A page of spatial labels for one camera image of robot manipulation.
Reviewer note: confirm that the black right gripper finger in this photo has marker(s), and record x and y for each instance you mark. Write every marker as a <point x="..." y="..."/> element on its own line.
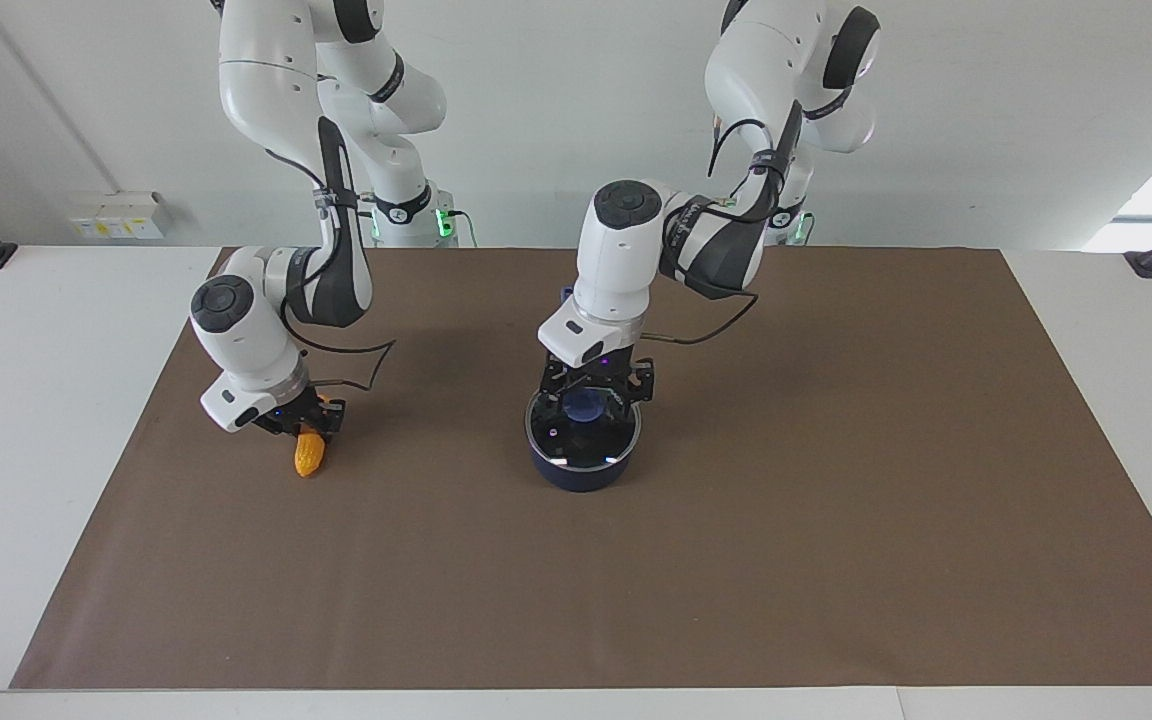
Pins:
<point x="291" y="429"/>
<point x="328" y="425"/>

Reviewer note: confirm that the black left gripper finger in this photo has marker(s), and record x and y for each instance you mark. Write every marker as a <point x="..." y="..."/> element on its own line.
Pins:
<point x="622" y="397"/>
<point x="561" y="397"/>

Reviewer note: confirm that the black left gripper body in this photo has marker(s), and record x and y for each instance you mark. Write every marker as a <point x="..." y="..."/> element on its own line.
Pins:
<point x="626" y="375"/>

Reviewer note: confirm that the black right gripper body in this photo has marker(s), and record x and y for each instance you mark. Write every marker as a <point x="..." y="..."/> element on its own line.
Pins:
<point x="314" y="408"/>

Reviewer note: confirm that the yellow toy corn cob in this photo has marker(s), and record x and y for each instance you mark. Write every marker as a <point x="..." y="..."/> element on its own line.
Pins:
<point x="310" y="455"/>

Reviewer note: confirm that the glass lid with purple knob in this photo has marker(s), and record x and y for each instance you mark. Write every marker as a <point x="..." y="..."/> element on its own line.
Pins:
<point x="576" y="440"/>

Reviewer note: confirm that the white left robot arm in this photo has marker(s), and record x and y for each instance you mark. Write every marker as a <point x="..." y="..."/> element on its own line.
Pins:
<point x="616" y="260"/>

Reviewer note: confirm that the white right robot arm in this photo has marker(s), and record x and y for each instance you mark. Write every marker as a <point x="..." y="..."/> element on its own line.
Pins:
<point x="251" y="335"/>

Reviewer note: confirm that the brown table mat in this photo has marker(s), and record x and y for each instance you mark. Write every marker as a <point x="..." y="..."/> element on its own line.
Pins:
<point x="736" y="550"/>

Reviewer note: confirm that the white wall socket box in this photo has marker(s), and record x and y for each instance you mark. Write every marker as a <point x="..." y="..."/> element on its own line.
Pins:
<point x="119" y="215"/>

